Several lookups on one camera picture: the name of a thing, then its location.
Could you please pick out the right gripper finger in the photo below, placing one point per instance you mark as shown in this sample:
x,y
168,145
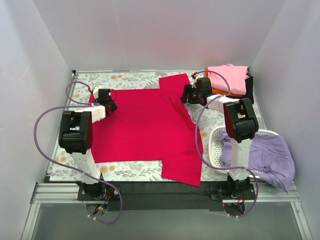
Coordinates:
x,y
186,92
193,97

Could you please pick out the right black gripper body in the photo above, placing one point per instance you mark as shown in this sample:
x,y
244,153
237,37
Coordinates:
x,y
186,94

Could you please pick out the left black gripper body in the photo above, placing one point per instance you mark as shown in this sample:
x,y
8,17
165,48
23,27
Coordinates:
x,y
111,106

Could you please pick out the red t-shirt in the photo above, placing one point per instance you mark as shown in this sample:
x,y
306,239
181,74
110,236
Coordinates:
x,y
151,125

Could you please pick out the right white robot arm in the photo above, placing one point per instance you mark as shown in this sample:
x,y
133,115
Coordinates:
x,y
241,126

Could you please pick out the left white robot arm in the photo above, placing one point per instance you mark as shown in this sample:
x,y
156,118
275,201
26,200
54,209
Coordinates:
x,y
76,137

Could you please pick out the orange folded t-shirt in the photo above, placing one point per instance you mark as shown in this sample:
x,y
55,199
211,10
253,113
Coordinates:
x,y
220,91

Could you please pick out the floral patterned table mat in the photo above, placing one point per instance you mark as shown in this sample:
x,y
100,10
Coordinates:
x,y
139,171

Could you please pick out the pink folded t-shirt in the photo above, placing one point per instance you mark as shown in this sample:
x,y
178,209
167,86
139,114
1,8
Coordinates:
x,y
226,78

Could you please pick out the black folded t-shirt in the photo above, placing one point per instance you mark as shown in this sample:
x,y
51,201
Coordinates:
x,y
249,90

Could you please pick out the white perforated basket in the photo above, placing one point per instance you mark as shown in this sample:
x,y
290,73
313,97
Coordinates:
x,y
215,148

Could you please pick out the lavender t-shirt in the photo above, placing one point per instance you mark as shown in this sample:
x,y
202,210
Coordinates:
x,y
270,157

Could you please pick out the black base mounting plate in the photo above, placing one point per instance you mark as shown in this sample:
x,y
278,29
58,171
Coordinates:
x,y
162,195

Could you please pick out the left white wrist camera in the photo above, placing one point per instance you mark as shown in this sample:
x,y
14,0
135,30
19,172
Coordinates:
x,y
95,91

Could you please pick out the aluminium frame rail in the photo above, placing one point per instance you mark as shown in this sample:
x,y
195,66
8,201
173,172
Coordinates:
x,y
66,191

